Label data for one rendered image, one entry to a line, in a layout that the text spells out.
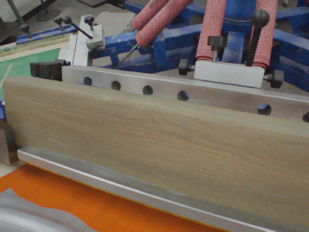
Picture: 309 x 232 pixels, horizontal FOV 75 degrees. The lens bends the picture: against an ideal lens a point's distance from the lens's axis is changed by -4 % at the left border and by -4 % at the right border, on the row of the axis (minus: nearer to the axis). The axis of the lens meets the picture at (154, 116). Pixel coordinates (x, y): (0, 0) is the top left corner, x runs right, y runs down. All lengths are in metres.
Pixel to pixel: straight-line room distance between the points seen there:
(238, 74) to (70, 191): 0.33
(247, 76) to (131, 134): 0.30
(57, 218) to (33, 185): 0.06
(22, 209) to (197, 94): 0.29
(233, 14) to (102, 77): 0.55
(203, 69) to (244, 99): 0.10
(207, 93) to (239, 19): 0.51
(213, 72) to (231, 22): 0.44
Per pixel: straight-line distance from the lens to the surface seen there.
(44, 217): 0.21
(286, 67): 0.88
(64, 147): 0.21
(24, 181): 0.27
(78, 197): 0.23
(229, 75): 0.42
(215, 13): 0.59
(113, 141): 0.17
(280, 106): 0.38
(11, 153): 0.25
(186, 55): 0.89
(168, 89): 0.39
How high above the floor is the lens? 1.41
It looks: 48 degrees down
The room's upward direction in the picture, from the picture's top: 10 degrees counter-clockwise
